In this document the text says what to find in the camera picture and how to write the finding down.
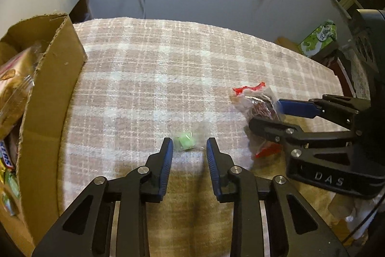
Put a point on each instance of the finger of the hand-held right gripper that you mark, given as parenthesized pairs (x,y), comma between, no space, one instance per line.
(270,129)
(293,108)

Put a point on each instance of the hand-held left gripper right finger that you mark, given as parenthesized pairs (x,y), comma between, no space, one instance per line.
(212,163)

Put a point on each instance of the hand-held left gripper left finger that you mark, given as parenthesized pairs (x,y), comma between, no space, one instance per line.
(166,163)

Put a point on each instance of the clear packet of dark snack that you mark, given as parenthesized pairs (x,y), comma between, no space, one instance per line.
(258,105)

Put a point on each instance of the small green candy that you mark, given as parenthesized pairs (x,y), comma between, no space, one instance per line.
(186,141)

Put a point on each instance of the brown cardboard box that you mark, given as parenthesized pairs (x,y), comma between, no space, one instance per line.
(51,88)

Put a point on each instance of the green candy packet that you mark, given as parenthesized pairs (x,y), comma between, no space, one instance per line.
(12,184)

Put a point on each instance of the brown chocolate bar blue label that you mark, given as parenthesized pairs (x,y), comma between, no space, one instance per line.
(6,154)

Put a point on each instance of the large clear bag red print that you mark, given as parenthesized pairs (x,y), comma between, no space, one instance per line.
(12,85)

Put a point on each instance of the green tissue box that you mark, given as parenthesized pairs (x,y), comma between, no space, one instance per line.
(318,38)

